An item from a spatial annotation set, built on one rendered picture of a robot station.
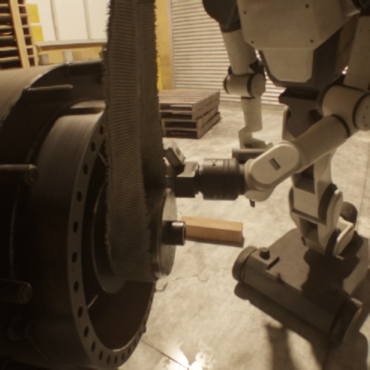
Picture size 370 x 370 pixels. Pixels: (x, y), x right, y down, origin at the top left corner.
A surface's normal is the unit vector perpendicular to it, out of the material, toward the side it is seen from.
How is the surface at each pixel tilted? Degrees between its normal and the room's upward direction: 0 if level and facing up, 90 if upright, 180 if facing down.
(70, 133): 25
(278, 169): 48
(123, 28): 92
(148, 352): 0
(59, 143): 29
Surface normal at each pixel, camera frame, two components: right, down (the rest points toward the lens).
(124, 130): 0.83, 0.26
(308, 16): -0.66, 0.66
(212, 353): -0.04, -0.90
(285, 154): -0.13, -0.29
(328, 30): -0.03, 0.61
